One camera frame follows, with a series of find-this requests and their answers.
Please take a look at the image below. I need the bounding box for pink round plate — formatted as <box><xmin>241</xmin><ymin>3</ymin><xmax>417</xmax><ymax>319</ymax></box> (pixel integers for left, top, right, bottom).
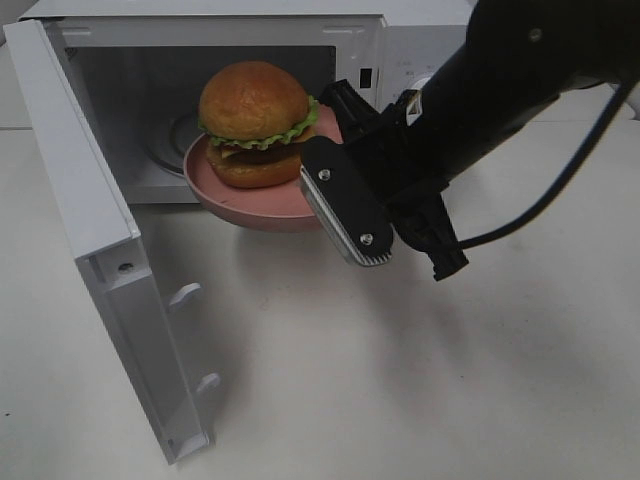
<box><xmin>183</xmin><ymin>134</ymin><xmax>321</xmax><ymax>233</ymax></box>

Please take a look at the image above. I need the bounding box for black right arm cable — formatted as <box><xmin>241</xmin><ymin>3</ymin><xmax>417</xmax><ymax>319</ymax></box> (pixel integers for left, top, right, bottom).
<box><xmin>457</xmin><ymin>82</ymin><xmax>636</xmax><ymax>250</ymax></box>

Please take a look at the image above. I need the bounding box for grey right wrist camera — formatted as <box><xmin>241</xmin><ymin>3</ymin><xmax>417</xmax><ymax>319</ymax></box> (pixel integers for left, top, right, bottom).
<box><xmin>301</xmin><ymin>136</ymin><xmax>394</xmax><ymax>267</ymax></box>

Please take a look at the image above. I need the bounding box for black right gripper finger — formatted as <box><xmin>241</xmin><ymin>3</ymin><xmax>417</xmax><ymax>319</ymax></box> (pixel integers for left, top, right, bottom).
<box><xmin>392</xmin><ymin>194</ymin><xmax>469</xmax><ymax>281</ymax></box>
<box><xmin>320</xmin><ymin>79</ymin><xmax>380</xmax><ymax>144</ymax></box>

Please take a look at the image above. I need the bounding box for glass microwave turntable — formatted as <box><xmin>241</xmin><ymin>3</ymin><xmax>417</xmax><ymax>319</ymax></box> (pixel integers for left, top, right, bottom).
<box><xmin>142</xmin><ymin>111</ymin><xmax>202</xmax><ymax>176</ymax></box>

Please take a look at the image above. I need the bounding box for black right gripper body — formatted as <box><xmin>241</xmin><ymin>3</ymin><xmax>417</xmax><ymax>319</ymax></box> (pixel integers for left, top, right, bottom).
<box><xmin>342</xmin><ymin>94</ymin><xmax>480</xmax><ymax>229</ymax></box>

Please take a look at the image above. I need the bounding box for upper white microwave knob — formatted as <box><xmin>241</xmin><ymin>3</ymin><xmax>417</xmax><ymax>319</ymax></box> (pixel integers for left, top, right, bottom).
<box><xmin>408</xmin><ymin>75</ymin><xmax>432</xmax><ymax>91</ymax></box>

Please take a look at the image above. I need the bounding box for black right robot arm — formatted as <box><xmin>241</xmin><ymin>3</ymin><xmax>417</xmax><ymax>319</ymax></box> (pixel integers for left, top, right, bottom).
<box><xmin>302</xmin><ymin>1</ymin><xmax>639</xmax><ymax>280</ymax></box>

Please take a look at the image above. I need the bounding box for white microwave oven body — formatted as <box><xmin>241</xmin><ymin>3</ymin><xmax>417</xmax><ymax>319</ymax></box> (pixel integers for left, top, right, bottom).
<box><xmin>14</xmin><ymin>1</ymin><xmax>471</xmax><ymax>204</ymax></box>

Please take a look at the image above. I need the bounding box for toy burger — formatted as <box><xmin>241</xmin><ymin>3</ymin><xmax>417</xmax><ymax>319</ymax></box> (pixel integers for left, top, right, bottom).
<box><xmin>198</xmin><ymin>61</ymin><xmax>319</xmax><ymax>189</ymax></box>

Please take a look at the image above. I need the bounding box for white microwave door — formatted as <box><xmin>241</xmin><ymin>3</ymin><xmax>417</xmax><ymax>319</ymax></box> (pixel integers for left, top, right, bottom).
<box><xmin>4</xmin><ymin>20</ymin><xmax>213</xmax><ymax>464</ymax></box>

